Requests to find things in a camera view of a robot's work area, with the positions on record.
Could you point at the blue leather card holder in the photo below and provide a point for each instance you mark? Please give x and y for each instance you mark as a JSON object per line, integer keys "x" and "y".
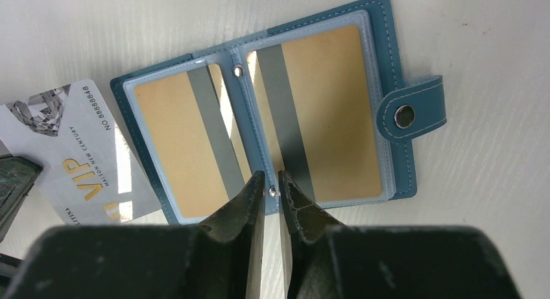
{"x": 401, "y": 111}

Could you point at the gold card sleeve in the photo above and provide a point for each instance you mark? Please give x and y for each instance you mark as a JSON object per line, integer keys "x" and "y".
{"x": 312, "y": 96}
{"x": 195, "y": 142}

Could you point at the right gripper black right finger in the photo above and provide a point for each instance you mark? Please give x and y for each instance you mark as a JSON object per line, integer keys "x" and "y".
{"x": 307, "y": 262}

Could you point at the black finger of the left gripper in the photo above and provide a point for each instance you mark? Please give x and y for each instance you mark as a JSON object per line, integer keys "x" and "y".
{"x": 18, "y": 176}

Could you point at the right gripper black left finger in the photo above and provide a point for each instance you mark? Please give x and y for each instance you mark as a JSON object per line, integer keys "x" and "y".
{"x": 232, "y": 250}

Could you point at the gold card right sleeve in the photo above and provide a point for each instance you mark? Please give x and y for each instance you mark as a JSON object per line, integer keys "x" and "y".
{"x": 312, "y": 96}

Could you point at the gold card left sleeve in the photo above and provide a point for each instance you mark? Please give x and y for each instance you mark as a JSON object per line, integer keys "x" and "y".
{"x": 195, "y": 142}

